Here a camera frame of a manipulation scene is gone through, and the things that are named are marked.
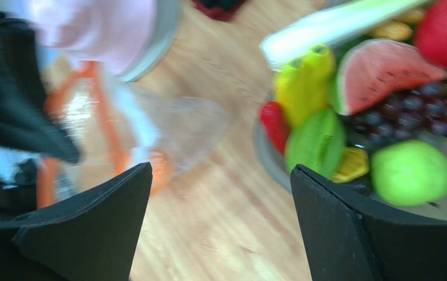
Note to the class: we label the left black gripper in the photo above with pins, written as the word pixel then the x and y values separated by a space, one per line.
pixel 23 123

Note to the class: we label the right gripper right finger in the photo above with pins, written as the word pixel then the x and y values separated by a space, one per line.
pixel 348 236

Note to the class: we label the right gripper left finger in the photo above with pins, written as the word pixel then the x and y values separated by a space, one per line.
pixel 90 236

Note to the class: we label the green starfruit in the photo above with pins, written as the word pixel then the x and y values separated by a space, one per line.
pixel 317 144

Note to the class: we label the clear orange zip top bag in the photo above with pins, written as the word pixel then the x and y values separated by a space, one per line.
pixel 117 125

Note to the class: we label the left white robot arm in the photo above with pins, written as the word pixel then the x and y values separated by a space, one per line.
pixel 18 176

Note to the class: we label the yellow corn piece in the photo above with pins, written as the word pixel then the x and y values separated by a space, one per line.
pixel 354 164

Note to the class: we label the green apple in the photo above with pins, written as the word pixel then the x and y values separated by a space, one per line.
pixel 409 173

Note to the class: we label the pink hat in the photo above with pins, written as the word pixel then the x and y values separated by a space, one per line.
pixel 129 38

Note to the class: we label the red chili pepper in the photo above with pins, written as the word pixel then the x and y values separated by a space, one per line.
pixel 275 125

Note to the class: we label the yellow bananas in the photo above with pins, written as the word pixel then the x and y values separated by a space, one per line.
pixel 302 85

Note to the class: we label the dark purple grapes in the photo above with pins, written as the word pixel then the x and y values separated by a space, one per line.
pixel 403 115

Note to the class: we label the watermelon slice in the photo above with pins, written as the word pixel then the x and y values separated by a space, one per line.
pixel 372 70

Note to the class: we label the green white leek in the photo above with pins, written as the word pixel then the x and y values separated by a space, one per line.
pixel 330 27

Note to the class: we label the red cloth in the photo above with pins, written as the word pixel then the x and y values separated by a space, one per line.
pixel 221 10

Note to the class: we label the red apple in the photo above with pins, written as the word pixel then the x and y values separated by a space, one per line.
pixel 445 33

